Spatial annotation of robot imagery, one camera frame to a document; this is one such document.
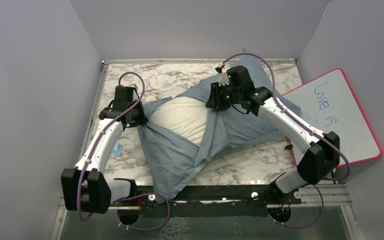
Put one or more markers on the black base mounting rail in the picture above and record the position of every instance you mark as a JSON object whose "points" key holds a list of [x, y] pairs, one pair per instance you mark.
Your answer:
{"points": [[197, 201]]}

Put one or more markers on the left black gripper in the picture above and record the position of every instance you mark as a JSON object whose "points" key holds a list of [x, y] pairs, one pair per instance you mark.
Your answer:
{"points": [[142, 118]]}

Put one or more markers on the white pillow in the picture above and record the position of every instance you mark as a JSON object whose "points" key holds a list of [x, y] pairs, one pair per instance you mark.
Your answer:
{"points": [[184, 116]]}

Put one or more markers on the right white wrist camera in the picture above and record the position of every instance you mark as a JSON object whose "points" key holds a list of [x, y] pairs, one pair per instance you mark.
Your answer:
{"points": [[224, 77]]}

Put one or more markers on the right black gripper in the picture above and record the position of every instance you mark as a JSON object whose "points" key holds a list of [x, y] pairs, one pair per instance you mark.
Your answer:
{"points": [[215, 101]]}

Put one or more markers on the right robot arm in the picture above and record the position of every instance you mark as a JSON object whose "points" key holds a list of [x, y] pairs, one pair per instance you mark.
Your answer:
{"points": [[319, 149]]}

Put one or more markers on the black whiteboard marker clip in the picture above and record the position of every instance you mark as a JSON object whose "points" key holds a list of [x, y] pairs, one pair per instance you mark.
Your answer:
{"points": [[288, 147]]}

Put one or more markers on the pink framed whiteboard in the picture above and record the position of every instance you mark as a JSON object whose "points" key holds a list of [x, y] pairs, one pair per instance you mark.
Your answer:
{"points": [[328, 103]]}

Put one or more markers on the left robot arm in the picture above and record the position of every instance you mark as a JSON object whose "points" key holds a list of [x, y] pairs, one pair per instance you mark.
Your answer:
{"points": [[84, 186]]}

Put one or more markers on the patchwork and blue pillowcase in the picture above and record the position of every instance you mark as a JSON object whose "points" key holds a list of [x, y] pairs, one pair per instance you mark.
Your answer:
{"points": [[174, 161]]}

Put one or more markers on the blue packaged toothbrush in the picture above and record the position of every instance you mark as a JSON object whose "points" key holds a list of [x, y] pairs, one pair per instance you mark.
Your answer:
{"points": [[116, 150]]}

